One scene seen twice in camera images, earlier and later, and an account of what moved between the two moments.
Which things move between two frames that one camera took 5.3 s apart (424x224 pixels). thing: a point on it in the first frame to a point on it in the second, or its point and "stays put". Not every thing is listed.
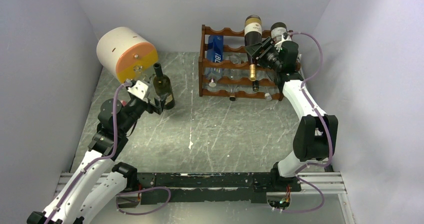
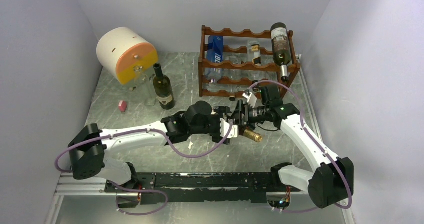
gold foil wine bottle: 253,34 to 251,135
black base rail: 220,187 stays put
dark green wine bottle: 162,86 stays put
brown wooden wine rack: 226,67 stays put
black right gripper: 267,45 to 250,124
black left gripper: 158,106 to 223,111
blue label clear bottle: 215,52 stays put
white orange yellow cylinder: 124,54 stays put
